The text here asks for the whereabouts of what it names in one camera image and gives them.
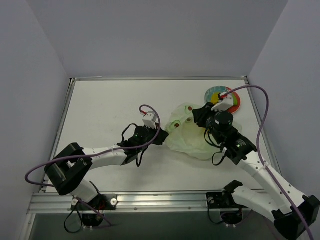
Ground light green plastic bag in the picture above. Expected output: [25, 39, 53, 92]
[164, 102, 220, 161]

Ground yellow fake fruit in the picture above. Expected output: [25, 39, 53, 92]
[210, 92, 220, 105]

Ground green fake fruit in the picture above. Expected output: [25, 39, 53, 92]
[232, 94, 238, 106]

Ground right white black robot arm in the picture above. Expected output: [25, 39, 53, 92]
[192, 102, 320, 240]

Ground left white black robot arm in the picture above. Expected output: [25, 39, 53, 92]
[44, 124, 169, 204]

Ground red teal floral plate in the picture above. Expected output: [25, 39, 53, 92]
[204, 86, 241, 114]

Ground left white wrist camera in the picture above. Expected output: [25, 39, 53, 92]
[142, 111, 158, 130]

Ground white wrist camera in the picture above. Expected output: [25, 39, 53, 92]
[142, 111, 158, 130]
[211, 92, 234, 112]

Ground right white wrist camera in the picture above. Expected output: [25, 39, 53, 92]
[211, 92, 234, 112]

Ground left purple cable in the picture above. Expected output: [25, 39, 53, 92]
[24, 104, 162, 229]

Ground aluminium front rail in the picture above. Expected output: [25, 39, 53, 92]
[27, 188, 276, 215]

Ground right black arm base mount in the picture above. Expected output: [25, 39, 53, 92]
[206, 191, 240, 209]

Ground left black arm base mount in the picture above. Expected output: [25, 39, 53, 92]
[70, 193, 118, 211]

